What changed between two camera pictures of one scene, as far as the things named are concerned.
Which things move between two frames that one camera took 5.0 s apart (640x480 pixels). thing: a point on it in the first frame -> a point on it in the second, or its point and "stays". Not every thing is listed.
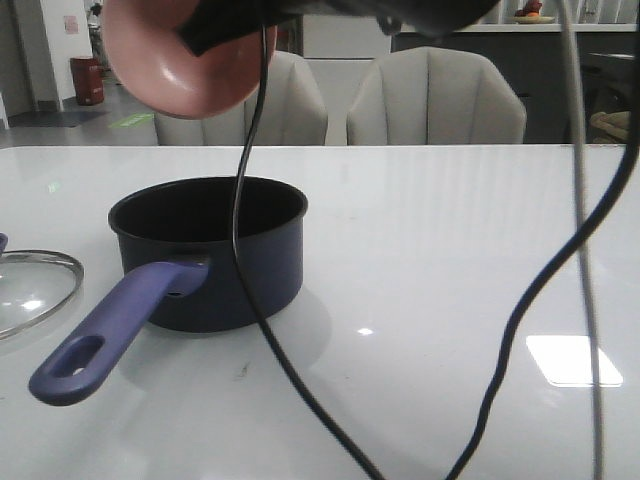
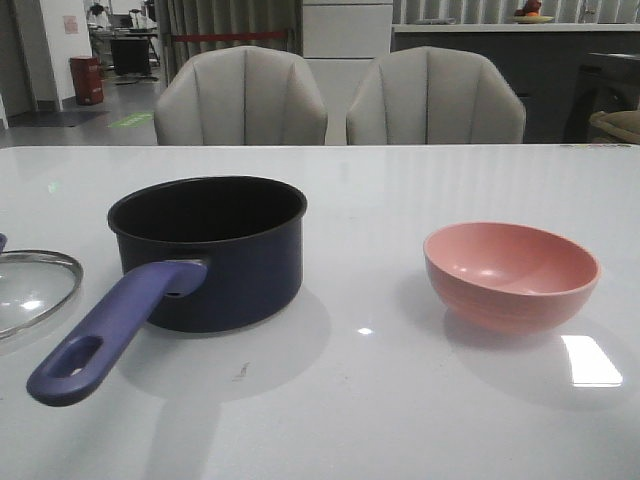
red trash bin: (88, 79) stays
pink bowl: (160, 69) -> (509, 278)
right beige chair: (428, 95) stays
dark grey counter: (531, 55) stays
